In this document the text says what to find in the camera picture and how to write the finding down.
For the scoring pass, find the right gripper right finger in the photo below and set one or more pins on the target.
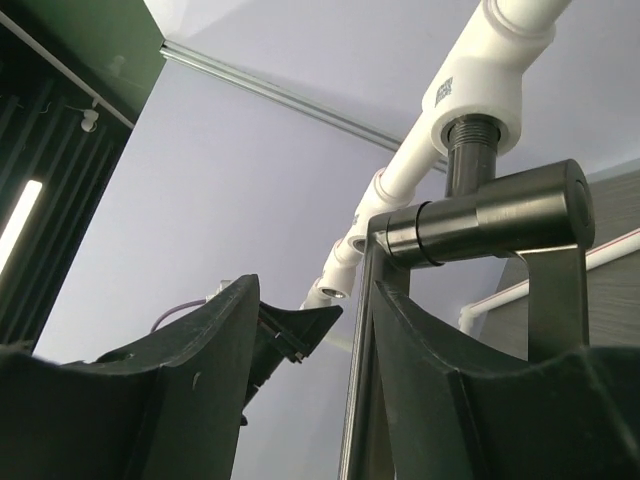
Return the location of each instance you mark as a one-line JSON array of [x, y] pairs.
[[459, 409]]

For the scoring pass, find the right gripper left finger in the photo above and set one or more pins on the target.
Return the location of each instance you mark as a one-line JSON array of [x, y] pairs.
[[167, 406]]

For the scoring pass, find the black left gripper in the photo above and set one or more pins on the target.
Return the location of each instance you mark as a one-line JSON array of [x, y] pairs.
[[291, 335]]

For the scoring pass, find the dark metal long faucet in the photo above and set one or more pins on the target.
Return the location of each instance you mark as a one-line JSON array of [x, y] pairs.
[[542, 215]]

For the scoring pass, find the white PVC pipe frame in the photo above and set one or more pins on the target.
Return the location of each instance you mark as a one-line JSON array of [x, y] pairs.
[[471, 112]]

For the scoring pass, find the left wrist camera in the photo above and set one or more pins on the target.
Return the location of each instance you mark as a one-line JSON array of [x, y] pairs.
[[222, 286]]

